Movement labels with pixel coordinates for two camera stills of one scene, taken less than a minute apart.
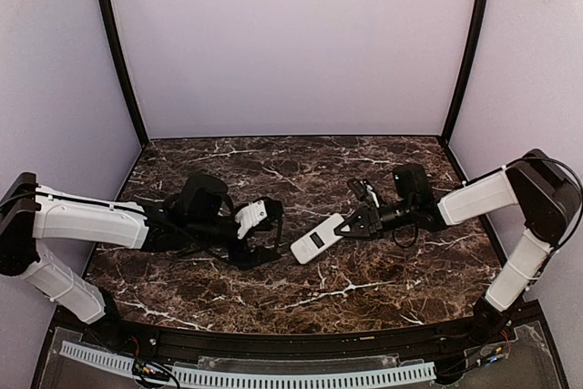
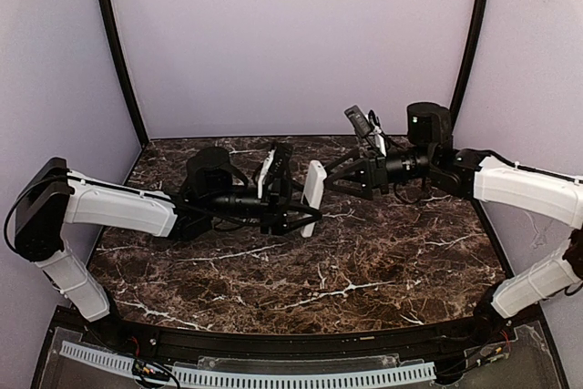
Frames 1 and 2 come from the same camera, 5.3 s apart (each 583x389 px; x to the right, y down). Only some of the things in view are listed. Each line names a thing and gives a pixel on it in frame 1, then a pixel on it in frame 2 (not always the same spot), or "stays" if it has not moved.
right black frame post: (482, 0) stays
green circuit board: (151, 370) stays
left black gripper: (238, 249) -> (274, 202)
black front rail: (401, 340) stays
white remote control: (317, 240) -> (316, 174)
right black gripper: (371, 221) -> (373, 175)
